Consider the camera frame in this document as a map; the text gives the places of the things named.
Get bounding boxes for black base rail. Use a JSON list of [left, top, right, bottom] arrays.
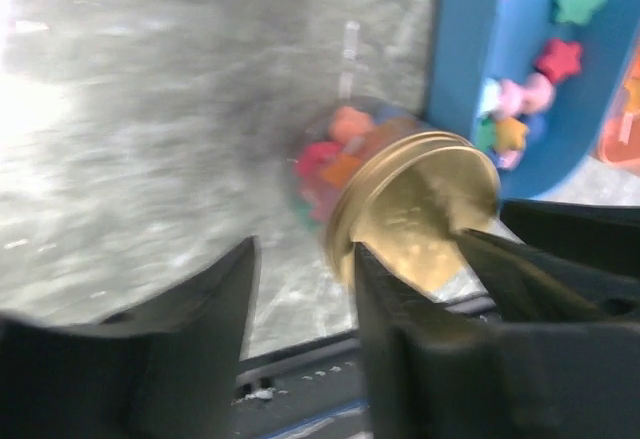
[[230, 330, 372, 438]]

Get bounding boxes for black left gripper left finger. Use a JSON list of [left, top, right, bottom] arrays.
[[1, 237, 259, 438]]

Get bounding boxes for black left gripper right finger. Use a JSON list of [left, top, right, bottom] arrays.
[[354, 245, 639, 438]]

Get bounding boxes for pink tray of lollipops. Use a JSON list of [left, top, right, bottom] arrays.
[[594, 48, 639, 176]]

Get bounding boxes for clear glass jar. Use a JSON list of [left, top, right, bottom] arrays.
[[284, 96, 430, 233]]

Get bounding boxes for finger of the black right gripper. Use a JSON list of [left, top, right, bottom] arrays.
[[452, 201, 639, 323]]

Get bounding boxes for blue tray of star candies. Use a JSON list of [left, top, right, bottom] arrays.
[[424, 0, 640, 205]]

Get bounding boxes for gold jar lid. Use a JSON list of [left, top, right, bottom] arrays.
[[324, 132, 500, 293]]

